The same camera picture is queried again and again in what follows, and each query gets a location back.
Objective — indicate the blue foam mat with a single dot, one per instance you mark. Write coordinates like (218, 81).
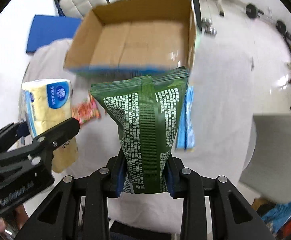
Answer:
(45, 29)

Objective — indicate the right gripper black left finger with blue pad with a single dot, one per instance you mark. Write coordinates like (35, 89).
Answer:
(58, 214)

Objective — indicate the black blue bench pad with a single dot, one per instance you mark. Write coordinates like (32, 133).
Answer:
(197, 10)

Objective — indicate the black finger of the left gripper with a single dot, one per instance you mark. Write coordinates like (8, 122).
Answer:
(56, 136)

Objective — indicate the yellow tissue pack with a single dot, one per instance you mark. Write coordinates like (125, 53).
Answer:
(46, 103)

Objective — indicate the red floral snack bag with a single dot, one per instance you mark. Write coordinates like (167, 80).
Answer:
(86, 110)

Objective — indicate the barbell on floor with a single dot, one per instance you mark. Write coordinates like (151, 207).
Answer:
(254, 13)

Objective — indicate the cardboard box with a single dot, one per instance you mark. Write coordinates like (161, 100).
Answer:
(135, 37)

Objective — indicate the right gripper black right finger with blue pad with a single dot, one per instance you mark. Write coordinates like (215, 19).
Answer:
(212, 200)

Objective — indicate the light blue long packet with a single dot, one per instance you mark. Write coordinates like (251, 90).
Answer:
(185, 134)

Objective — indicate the white padded chair left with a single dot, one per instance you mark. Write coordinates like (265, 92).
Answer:
(77, 8)

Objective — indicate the white tablecloth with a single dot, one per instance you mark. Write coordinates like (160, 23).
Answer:
(201, 114)

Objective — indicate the green snack bag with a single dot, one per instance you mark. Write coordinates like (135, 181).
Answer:
(147, 112)

